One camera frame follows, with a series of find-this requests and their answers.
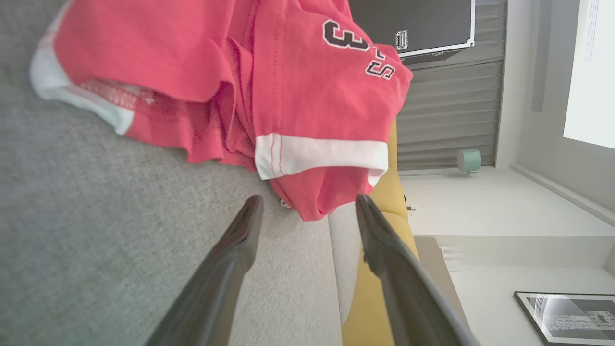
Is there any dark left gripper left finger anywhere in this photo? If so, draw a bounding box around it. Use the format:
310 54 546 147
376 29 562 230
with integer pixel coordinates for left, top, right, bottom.
144 195 264 346

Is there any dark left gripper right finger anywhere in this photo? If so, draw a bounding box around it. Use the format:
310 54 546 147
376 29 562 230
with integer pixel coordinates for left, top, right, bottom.
355 194 481 346

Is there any red number 23 jersey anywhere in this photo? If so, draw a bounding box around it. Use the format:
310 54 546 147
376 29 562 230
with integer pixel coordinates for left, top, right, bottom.
29 0 414 222

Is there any yellow upholstered seat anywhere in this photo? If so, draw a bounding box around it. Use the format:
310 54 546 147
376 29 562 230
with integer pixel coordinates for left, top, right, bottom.
342 119 421 346

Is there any grey fabric sofa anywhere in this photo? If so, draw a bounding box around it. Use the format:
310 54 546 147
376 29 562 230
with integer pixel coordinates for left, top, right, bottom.
0 0 363 346

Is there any teal cylindrical lamp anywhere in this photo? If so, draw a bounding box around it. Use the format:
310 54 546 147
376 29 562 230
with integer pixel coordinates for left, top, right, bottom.
456 148 482 175

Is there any black framed picture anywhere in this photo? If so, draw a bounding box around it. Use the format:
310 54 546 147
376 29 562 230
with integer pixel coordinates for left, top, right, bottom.
514 291 615 346

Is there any grey pleated curtain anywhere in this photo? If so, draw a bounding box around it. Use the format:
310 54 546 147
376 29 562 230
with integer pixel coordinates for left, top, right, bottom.
395 0 508 172

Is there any black flight case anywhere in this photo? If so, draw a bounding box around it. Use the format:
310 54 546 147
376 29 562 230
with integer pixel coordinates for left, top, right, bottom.
348 0 476 66

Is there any bright window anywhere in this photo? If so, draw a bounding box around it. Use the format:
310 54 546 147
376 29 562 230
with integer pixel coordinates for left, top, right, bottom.
563 0 615 150

